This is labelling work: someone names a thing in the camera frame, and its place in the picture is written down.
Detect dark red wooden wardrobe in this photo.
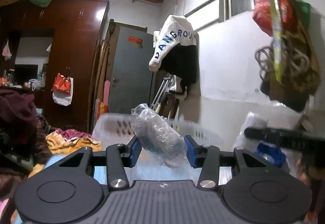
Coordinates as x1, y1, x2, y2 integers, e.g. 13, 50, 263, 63
1, 0, 109, 132

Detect white hanging garment blue letters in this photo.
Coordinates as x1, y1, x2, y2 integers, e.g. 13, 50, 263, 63
149, 15, 197, 72

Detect coiled grey cable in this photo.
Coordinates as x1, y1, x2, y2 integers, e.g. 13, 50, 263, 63
254, 36, 311, 80

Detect maroon clothes pile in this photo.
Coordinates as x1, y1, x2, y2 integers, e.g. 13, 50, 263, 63
1, 89, 52, 164

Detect black hanging garment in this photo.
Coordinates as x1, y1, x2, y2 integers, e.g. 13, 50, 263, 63
159, 43, 198, 101

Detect clear plastic dark item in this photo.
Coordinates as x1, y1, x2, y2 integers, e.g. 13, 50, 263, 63
131, 103, 187, 168

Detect red white hanging plastic bag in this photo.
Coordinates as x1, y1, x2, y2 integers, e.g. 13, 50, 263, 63
52, 73, 73, 106

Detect grey metal door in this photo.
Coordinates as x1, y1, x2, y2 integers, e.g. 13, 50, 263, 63
108, 26, 154, 114

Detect yellow orange blanket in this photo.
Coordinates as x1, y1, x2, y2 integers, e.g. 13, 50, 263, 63
45, 129, 102, 155

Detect blue shopping bag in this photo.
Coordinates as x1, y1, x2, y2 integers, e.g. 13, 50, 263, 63
254, 141, 286, 168

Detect white perforated plastic basket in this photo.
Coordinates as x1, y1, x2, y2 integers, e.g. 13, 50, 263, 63
92, 113, 224, 148

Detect aluminium crutches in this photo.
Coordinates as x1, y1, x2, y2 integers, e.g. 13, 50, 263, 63
150, 74, 174, 113

